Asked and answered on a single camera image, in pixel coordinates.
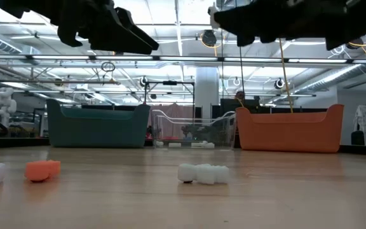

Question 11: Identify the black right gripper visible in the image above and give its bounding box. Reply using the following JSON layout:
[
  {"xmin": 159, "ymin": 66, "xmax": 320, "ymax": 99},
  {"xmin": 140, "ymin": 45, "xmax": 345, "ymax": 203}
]
[{"xmin": 213, "ymin": 0, "xmax": 366, "ymax": 51}]

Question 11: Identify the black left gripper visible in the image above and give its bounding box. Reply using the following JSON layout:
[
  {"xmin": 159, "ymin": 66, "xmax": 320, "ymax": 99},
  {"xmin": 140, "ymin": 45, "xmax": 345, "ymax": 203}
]
[{"xmin": 0, "ymin": 0, "xmax": 160, "ymax": 55}]

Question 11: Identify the orange skeleton figure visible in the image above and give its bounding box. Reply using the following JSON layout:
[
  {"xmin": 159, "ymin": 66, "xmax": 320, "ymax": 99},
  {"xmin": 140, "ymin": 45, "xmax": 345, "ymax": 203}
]
[{"xmin": 24, "ymin": 160, "xmax": 62, "ymax": 183}]

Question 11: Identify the long ceiling light bar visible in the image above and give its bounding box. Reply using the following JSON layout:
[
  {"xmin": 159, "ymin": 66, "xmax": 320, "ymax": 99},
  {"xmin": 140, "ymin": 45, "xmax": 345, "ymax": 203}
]
[{"xmin": 0, "ymin": 53, "xmax": 366, "ymax": 65}]

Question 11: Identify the white round column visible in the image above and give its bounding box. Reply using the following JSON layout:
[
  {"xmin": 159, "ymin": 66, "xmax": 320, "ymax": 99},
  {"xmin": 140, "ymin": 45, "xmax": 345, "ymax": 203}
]
[{"xmin": 194, "ymin": 66, "xmax": 220, "ymax": 120}]

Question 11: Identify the pink hanging cloth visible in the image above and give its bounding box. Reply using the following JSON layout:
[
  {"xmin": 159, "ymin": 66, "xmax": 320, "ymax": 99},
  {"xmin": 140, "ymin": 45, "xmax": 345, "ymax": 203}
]
[{"xmin": 147, "ymin": 103, "xmax": 196, "ymax": 139}]

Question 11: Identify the teal plastic bin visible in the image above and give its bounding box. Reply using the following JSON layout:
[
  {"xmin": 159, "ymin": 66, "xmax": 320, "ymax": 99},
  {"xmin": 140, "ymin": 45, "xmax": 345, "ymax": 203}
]
[{"xmin": 46, "ymin": 99, "xmax": 152, "ymax": 149}]

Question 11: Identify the clear plastic bin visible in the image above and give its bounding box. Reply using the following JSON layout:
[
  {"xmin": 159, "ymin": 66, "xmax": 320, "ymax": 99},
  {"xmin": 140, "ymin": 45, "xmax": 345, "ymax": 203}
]
[{"xmin": 151, "ymin": 109, "xmax": 237, "ymax": 149}]

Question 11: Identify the orange plastic bin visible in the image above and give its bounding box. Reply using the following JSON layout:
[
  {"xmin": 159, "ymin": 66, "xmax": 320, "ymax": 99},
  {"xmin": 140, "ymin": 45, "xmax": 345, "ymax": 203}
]
[{"xmin": 235, "ymin": 103, "xmax": 345, "ymax": 154}]

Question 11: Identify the black hanging ring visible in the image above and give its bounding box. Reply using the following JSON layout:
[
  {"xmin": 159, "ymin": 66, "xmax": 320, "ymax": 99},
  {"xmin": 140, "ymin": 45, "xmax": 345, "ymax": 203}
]
[{"xmin": 100, "ymin": 61, "xmax": 116, "ymax": 73}]

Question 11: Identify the black hanging cable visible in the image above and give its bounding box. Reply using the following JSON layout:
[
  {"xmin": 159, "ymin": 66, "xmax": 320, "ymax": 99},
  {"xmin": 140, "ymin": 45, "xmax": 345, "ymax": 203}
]
[{"xmin": 238, "ymin": 44, "xmax": 247, "ymax": 98}]

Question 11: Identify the black metal frame rig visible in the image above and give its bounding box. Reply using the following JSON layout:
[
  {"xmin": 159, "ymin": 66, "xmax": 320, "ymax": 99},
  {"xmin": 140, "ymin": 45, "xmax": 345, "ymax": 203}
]
[{"xmin": 143, "ymin": 80, "xmax": 196, "ymax": 108}]

